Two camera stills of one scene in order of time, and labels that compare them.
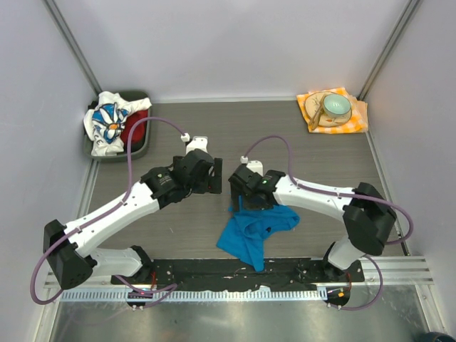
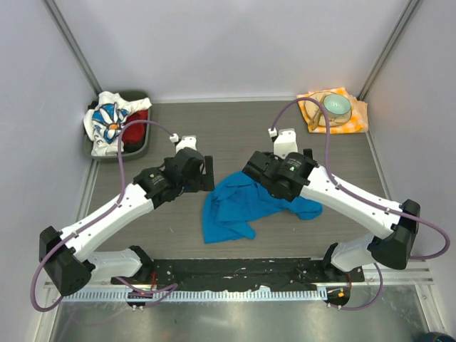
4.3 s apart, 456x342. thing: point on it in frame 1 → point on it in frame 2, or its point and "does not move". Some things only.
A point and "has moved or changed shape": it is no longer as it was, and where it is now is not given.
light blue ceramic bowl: x=336 y=105 does not move
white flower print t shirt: x=105 y=123 does not move
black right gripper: x=236 y=192 → x=308 y=153
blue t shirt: x=247 y=231 has moved or changed shape
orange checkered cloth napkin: x=358 y=122 does not move
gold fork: x=314 y=120 does not move
